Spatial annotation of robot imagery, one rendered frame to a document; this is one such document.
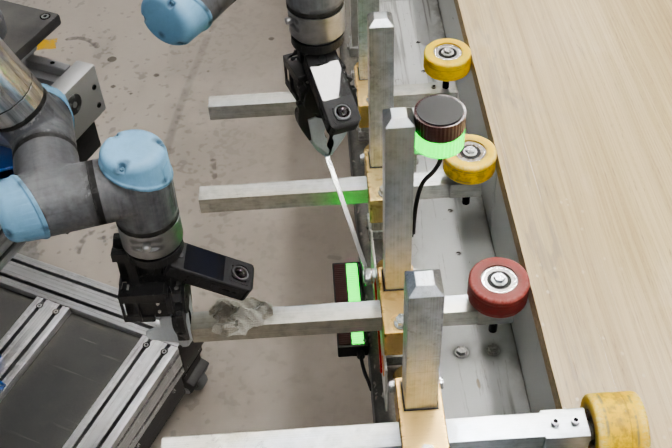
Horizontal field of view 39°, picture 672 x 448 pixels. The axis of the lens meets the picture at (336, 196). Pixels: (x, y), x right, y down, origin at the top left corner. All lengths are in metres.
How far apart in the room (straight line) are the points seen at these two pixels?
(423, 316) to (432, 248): 0.75
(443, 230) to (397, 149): 0.62
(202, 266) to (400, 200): 0.26
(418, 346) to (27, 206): 0.45
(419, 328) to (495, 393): 0.57
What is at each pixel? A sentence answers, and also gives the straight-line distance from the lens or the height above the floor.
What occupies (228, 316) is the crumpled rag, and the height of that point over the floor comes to 0.87.
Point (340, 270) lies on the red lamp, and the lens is 1.52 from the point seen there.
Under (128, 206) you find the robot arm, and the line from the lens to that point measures 1.07.
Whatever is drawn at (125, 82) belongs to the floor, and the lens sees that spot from 3.13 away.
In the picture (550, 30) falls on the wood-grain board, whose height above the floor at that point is 0.90.
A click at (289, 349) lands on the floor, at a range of 2.30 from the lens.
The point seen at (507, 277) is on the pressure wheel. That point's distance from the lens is 1.26.
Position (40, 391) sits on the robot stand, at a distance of 2.10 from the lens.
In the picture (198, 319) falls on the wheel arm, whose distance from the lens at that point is 1.29.
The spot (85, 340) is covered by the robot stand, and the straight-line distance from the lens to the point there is 2.15.
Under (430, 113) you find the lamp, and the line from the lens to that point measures 1.08.
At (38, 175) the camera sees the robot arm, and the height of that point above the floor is 1.16.
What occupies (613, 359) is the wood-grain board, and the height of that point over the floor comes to 0.90.
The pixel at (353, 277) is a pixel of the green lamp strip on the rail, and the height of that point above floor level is 0.70.
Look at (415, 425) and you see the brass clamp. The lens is 1.04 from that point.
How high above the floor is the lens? 1.86
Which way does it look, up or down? 45 degrees down
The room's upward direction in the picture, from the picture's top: 3 degrees counter-clockwise
